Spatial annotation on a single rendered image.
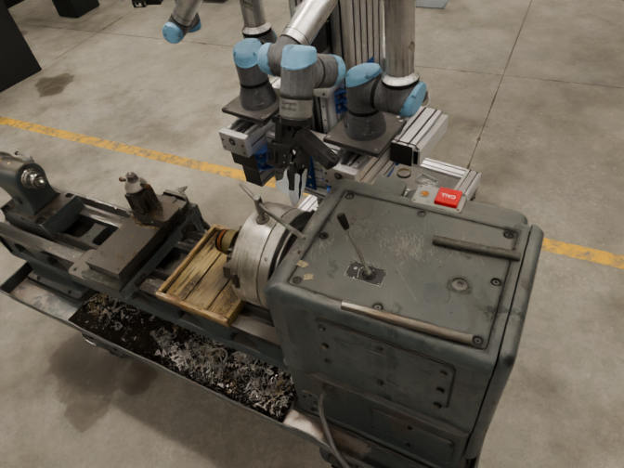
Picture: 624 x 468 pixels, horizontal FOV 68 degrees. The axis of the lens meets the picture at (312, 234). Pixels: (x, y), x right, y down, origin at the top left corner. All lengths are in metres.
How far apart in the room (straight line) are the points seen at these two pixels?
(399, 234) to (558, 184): 2.31
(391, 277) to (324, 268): 0.16
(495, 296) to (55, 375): 2.36
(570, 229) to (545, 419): 1.20
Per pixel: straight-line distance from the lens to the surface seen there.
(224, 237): 1.47
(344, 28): 1.76
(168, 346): 2.01
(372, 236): 1.20
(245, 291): 1.34
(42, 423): 2.80
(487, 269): 1.15
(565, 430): 2.41
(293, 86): 1.05
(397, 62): 1.47
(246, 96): 1.92
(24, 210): 2.28
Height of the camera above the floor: 2.13
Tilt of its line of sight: 46 degrees down
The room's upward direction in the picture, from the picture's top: 10 degrees counter-clockwise
